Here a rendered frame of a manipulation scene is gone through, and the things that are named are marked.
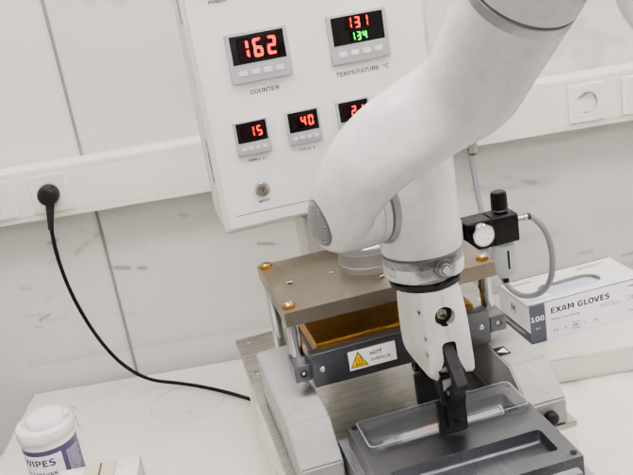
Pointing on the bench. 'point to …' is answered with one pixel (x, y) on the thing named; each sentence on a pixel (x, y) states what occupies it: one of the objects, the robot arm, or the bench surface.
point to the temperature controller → (357, 22)
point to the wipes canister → (49, 441)
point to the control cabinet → (286, 93)
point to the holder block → (478, 450)
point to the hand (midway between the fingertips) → (440, 402)
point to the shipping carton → (111, 467)
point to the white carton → (570, 300)
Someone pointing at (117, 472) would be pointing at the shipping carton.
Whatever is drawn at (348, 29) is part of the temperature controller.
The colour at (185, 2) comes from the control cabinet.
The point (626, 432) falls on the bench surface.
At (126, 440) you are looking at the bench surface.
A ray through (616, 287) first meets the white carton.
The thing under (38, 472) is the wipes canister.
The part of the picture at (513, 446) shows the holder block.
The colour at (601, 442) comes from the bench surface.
